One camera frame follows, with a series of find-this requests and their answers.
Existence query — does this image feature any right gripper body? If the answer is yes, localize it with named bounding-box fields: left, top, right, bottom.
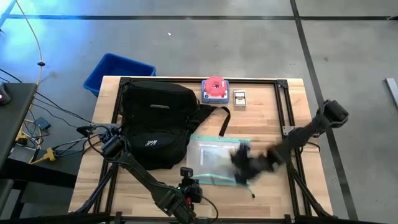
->
left=243, top=150, right=277, bottom=179

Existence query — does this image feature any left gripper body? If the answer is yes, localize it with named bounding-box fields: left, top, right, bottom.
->
left=178, top=179, right=205, bottom=205

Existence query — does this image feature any white mesh pouch teal trim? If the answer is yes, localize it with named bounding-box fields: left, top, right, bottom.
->
left=185, top=133, right=256, bottom=199

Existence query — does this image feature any small silver card box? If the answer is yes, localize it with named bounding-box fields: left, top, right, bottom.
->
left=233, top=89, right=248, bottom=108

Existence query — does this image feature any black fabric backpack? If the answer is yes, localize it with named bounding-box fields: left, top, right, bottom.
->
left=119, top=80, right=231, bottom=171

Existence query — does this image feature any blue box with red top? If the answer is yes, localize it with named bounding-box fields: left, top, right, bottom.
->
left=201, top=75, right=231, bottom=105

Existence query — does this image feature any blue plastic bin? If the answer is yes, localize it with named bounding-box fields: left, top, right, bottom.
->
left=83, top=52, right=157, bottom=97

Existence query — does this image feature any black low bench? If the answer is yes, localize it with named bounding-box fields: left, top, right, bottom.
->
left=0, top=146, right=84, bottom=189

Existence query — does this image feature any small blue device box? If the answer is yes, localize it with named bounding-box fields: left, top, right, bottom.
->
left=34, top=116, right=52, bottom=131

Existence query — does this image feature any grey metal bar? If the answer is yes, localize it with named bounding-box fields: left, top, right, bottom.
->
left=385, top=77, right=398, bottom=109

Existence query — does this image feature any black side desk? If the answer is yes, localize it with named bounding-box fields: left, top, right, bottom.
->
left=0, top=82, right=38, bottom=170

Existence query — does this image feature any black computer mouse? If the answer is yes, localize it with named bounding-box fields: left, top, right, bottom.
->
left=0, top=82, right=12, bottom=106

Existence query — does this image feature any black aluminium table frame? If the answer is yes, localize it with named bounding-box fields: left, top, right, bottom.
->
left=74, top=77, right=335, bottom=224

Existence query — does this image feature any black floor cable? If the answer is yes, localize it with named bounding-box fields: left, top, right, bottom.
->
left=32, top=90, right=94, bottom=125

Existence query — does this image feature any yellow cable connector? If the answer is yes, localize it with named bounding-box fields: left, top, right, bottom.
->
left=29, top=147, right=57, bottom=165

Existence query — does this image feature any white floor cable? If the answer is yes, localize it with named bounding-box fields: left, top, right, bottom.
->
left=14, top=0, right=46, bottom=85

